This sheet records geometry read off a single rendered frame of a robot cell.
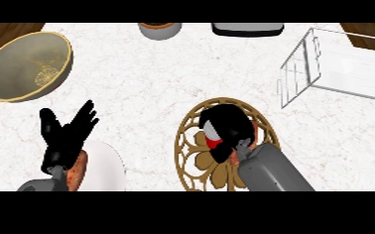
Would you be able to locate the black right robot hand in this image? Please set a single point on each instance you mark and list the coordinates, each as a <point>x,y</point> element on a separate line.
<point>229,120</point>

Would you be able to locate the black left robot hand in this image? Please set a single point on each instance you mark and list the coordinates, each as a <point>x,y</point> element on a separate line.
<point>65,139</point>

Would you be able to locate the red can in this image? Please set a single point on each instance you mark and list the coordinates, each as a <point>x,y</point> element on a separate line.
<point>211,135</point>

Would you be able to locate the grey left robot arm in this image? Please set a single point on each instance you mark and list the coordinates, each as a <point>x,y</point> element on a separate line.
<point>45,181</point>

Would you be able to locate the gold round openwork placemat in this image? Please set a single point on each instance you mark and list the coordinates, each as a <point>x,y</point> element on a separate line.
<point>222,170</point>

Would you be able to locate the orange speckled food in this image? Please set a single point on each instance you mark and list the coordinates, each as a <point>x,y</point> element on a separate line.
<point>77,172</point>

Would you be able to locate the white plate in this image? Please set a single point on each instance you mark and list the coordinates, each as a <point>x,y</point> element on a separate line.
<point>104,168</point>

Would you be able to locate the gold-rimmed grey bowl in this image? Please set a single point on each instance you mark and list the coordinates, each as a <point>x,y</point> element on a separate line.
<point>30,66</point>

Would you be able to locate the black and grey appliance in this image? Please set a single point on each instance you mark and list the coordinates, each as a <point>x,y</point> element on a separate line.
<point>247,29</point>

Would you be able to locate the grey pot with brown rim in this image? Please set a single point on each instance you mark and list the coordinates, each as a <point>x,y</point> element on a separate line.
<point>160,30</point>

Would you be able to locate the brown wooden board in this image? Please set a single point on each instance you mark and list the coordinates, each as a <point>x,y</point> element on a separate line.
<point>17,31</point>
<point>361,34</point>

